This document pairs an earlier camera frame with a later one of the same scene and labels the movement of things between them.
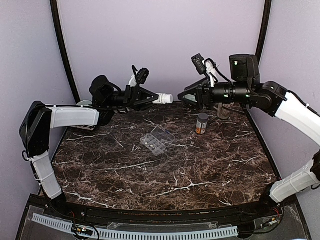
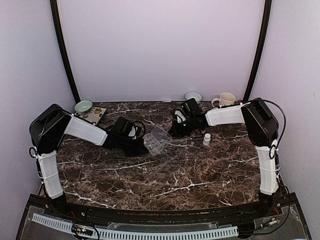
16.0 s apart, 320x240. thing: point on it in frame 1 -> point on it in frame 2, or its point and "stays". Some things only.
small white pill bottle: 164,98 -> 206,139
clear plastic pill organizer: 157,140 stays
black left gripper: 132,96 -> 138,150
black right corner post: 267,8 stays
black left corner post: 54,6 stays
